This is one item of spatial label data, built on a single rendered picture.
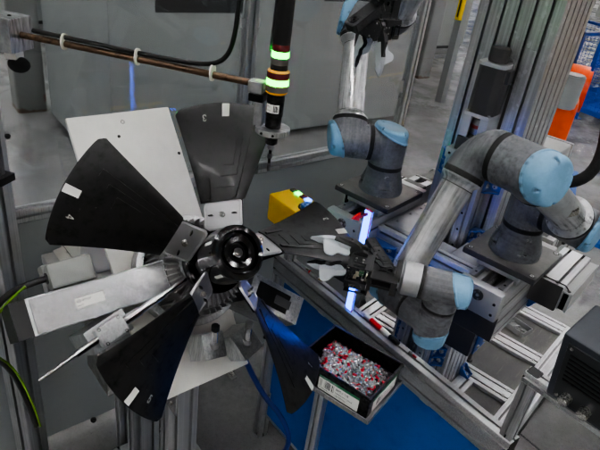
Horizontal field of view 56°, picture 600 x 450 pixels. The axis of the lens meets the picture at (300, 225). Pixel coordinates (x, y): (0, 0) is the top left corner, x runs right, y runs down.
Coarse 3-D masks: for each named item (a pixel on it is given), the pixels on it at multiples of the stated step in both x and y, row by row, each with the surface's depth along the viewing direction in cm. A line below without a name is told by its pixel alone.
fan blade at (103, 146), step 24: (96, 144) 105; (96, 168) 106; (120, 168) 107; (96, 192) 107; (120, 192) 108; (144, 192) 110; (96, 216) 109; (120, 216) 110; (144, 216) 111; (168, 216) 113; (48, 240) 107; (72, 240) 109; (96, 240) 111; (120, 240) 113; (144, 240) 114; (168, 240) 116
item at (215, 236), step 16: (208, 240) 116; (224, 240) 116; (240, 240) 117; (256, 240) 119; (208, 256) 114; (224, 256) 115; (256, 256) 119; (192, 272) 121; (208, 272) 117; (224, 272) 113; (240, 272) 116; (256, 272) 118; (224, 288) 125
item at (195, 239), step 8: (184, 224) 115; (192, 224) 115; (176, 232) 116; (184, 232) 116; (200, 232) 117; (176, 240) 117; (192, 240) 117; (200, 240) 118; (168, 248) 117; (176, 248) 118; (184, 248) 118; (192, 248) 119; (176, 256) 119; (184, 256) 119; (192, 256) 120
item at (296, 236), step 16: (304, 208) 144; (320, 208) 145; (288, 224) 137; (304, 224) 138; (320, 224) 140; (336, 224) 143; (272, 240) 129; (288, 240) 130; (304, 240) 132; (320, 256) 130; (336, 256) 133
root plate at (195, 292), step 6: (204, 276) 115; (198, 282) 114; (204, 282) 116; (210, 282) 119; (198, 288) 115; (204, 288) 118; (210, 288) 120; (192, 294) 112; (198, 294) 116; (210, 294) 121; (198, 300) 117; (198, 306) 118
